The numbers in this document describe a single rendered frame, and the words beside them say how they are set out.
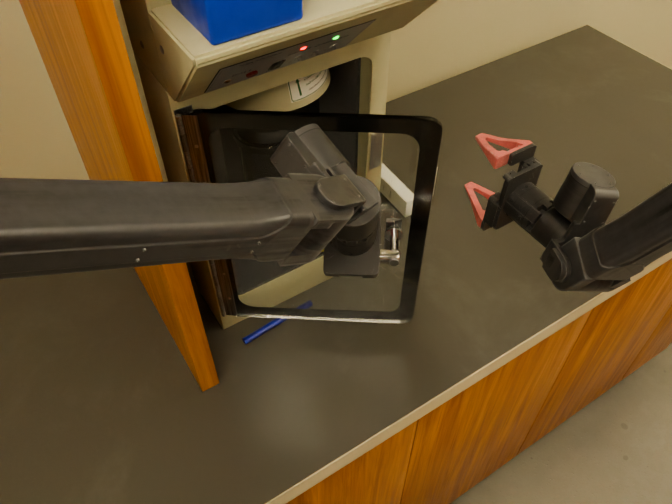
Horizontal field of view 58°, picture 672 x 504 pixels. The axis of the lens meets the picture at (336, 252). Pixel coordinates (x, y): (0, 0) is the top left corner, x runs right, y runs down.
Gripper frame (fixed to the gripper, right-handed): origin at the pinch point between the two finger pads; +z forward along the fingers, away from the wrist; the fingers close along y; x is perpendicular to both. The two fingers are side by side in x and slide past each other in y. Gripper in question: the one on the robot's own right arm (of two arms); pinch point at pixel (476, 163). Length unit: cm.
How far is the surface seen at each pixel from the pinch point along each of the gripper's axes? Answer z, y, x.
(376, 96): 11.8, 9.3, 11.1
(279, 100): 14.0, 12.7, 25.8
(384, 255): -8.0, 0.6, 23.2
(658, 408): -28, -120, -81
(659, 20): 55, -40, -138
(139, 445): -1, -26, 61
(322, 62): 11.9, 17.8, 20.2
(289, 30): 0.7, 30.5, 30.7
